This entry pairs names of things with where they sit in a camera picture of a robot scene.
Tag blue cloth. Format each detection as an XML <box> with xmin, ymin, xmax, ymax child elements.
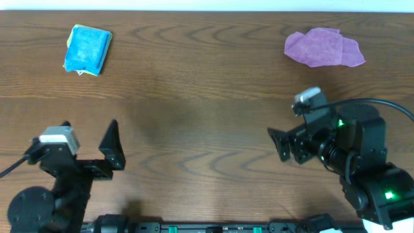
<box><xmin>63</xmin><ymin>25</ymin><xmax>113</xmax><ymax>74</ymax></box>

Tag folded green cloth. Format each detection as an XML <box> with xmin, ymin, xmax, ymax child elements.
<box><xmin>62</xmin><ymin>24</ymin><xmax>113</xmax><ymax>77</ymax></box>

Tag crumpled purple cloth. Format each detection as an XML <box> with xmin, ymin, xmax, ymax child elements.
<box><xmin>284</xmin><ymin>28</ymin><xmax>365</xmax><ymax>67</ymax></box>

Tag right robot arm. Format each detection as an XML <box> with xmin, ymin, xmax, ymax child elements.
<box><xmin>267</xmin><ymin>93</ymin><xmax>413</xmax><ymax>230</ymax></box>

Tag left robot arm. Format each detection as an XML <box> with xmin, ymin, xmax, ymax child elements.
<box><xmin>1</xmin><ymin>120</ymin><xmax>126</xmax><ymax>232</ymax></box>

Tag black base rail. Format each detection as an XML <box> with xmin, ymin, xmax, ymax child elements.
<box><xmin>80</xmin><ymin>214</ymin><xmax>367</xmax><ymax>233</ymax></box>

